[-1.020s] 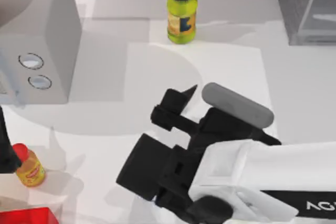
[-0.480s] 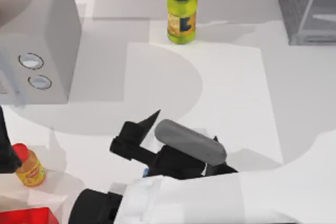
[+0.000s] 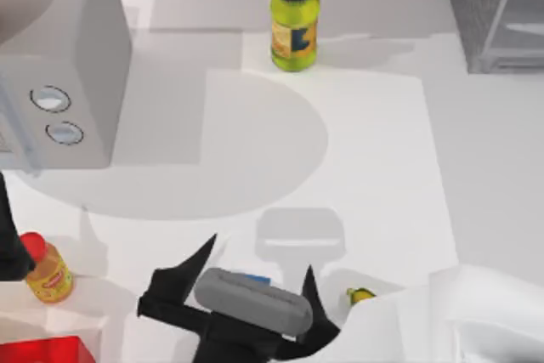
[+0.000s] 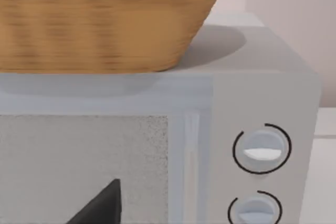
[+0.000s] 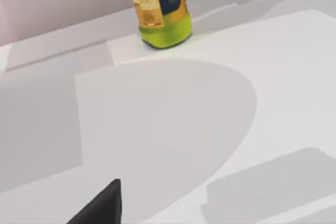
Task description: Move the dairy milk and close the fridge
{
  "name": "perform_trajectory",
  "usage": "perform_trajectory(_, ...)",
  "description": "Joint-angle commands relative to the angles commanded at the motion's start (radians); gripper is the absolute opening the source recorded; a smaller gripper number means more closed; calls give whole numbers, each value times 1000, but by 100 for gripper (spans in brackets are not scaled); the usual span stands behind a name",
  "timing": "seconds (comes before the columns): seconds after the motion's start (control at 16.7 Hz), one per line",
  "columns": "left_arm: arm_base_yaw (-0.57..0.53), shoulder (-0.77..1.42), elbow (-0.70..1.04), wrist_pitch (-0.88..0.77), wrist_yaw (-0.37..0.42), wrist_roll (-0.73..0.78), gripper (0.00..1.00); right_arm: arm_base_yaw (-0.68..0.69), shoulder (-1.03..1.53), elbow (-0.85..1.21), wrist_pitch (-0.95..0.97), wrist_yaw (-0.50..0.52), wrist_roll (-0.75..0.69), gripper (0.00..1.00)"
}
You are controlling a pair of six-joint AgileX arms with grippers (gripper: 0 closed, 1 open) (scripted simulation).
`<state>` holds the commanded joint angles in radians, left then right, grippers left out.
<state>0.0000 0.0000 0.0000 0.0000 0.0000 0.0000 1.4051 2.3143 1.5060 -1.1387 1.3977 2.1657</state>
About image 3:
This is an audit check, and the small blue block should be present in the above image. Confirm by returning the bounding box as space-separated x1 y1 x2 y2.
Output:
236 271 272 287

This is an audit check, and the small microwave knob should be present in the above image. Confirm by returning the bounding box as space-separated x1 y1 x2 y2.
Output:
44 120 85 146

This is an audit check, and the red box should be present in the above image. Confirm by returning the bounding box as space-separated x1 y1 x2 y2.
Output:
0 334 97 363

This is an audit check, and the orange bottle with red cap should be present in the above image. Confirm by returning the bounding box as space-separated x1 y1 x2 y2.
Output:
19 231 75 305

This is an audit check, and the pale microwave oven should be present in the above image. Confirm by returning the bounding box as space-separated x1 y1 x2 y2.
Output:
0 0 133 178

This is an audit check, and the small yellow object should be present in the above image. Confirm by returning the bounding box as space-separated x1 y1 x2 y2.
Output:
345 286 377 306

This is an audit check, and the pale grey rounded box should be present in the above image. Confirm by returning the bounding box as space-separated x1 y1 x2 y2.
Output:
193 267 315 337

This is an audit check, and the green bottle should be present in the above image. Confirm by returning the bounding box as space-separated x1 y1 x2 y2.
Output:
269 0 320 72

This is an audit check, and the large microwave knob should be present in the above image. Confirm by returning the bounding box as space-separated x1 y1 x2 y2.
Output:
29 84 72 115

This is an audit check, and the grey cabinet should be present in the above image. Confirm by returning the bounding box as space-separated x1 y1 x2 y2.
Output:
439 0 544 77

